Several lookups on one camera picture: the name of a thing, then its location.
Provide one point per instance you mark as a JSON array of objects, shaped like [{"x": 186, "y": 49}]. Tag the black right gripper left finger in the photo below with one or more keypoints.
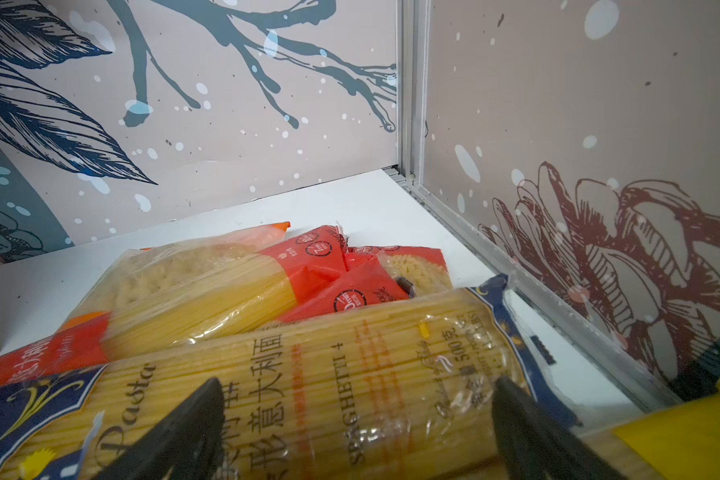
[{"x": 186, "y": 444}]

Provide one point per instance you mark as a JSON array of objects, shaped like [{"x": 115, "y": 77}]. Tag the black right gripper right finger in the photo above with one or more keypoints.
[{"x": 534, "y": 446}]

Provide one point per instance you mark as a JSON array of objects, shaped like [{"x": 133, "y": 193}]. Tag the red short pasta bag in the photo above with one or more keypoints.
[{"x": 378, "y": 275}]

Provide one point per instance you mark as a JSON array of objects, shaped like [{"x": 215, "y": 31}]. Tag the blue spaghetti bag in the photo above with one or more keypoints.
[{"x": 400, "y": 390}]

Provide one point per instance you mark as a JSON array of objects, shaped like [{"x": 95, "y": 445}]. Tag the orange macaroni bag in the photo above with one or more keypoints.
[{"x": 139, "y": 274}]

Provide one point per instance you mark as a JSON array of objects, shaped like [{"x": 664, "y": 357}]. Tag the red spaghetti bag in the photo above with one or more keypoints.
[{"x": 237, "y": 297}]

